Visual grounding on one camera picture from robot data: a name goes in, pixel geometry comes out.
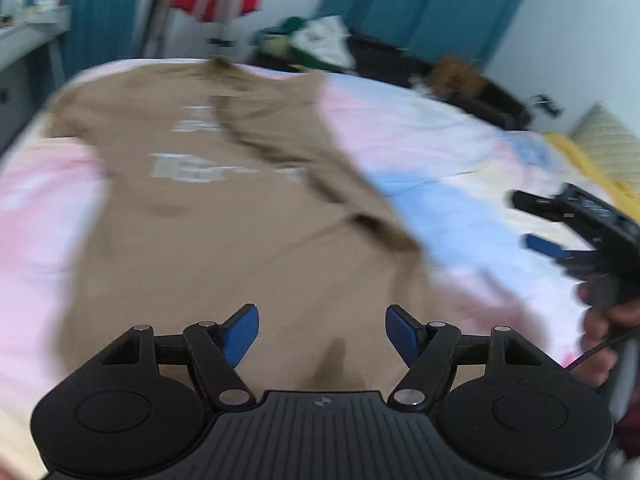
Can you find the white dressing table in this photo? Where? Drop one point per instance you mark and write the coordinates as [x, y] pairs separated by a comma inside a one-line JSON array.
[[41, 30]]

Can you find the black clothes pile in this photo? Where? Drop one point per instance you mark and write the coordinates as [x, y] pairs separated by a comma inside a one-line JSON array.
[[385, 63]]

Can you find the white garment on pile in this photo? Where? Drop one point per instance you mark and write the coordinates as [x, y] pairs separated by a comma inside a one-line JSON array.
[[324, 40]]

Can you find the tan printed t-shirt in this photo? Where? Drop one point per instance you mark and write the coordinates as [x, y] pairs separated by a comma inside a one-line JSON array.
[[225, 188]]

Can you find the garment steamer stand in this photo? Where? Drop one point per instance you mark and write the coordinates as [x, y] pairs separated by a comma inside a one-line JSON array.
[[227, 5]]

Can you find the right blue curtain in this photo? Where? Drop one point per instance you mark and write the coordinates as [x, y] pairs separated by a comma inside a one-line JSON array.
[[429, 29]]

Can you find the white tissue box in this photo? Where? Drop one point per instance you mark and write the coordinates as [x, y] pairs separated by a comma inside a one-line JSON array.
[[46, 5]]

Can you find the black sofa chair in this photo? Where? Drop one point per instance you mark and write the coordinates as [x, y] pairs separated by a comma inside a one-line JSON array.
[[496, 106]]

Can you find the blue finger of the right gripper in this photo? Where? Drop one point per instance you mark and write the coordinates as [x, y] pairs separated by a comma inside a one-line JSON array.
[[547, 208], [546, 248]]

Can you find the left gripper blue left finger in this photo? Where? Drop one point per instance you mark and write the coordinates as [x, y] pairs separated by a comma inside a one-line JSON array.
[[215, 352]]

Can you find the green garment on pile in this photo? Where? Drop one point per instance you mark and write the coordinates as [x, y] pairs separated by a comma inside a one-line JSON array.
[[276, 42]]

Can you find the pastel tie-dye bed sheet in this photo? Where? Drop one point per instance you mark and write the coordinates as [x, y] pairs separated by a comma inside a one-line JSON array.
[[445, 172]]

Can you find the left blue curtain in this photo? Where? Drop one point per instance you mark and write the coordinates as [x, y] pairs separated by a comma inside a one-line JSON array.
[[101, 31]]

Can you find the yellow pillow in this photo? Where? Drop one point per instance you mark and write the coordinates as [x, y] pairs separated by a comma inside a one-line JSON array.
[[605, 151]]

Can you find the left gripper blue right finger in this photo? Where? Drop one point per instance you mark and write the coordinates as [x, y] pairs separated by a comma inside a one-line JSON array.
[[428, 351]]

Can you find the blue curtain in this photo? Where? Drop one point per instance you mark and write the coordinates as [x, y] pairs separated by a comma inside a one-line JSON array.
[[101, 31], [429, 29]]

